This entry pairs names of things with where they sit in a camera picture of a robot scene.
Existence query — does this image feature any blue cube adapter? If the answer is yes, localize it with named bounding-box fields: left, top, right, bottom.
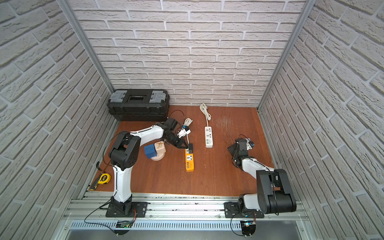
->
left=144, top=144, right=158, bottom=159

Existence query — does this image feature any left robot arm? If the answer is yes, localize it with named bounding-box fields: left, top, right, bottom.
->
left=109, top=118, right=188, bottom=215

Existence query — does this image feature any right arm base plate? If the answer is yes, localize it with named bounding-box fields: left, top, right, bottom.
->
left=224, top=202, right=265, bottom=219

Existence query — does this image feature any yellow tape measure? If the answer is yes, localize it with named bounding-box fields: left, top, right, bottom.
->
left=89, top=173, right=111, bottom=191

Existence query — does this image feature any black plastic toolbox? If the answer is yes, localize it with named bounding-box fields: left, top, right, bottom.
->
left=107, top=89, right=170, bottom=122

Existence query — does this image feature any beige plug adapter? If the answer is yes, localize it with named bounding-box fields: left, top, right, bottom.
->
left=154, top=141, right=166, bottom=155

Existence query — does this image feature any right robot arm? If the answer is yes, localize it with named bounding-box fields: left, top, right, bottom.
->
left=228, top=138, right=297, bottom=215

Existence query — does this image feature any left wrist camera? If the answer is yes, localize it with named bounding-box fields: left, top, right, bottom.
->
left=178, top=125, right=191, bottom=138

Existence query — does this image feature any orange power strip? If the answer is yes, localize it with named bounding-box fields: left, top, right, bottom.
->
left=185, top=149, right=195, bottom=172

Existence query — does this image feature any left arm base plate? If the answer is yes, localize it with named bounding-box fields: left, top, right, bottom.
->
left=106, top=202, right=148, bottom=218

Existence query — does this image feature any white power strip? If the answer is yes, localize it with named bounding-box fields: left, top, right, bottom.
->
left=205, top=126, right=213, bottom=148

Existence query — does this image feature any round white socket base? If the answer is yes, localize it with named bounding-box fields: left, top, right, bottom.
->
left=151, top=153, right=166, bottom=161

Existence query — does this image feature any aluminium mounting rail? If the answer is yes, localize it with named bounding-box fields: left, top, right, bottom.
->
left=61, top=192, right=309, bottom=233

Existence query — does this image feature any orange strip white cable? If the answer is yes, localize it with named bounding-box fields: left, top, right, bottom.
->
left=183, top=117, right=193, bottom=150

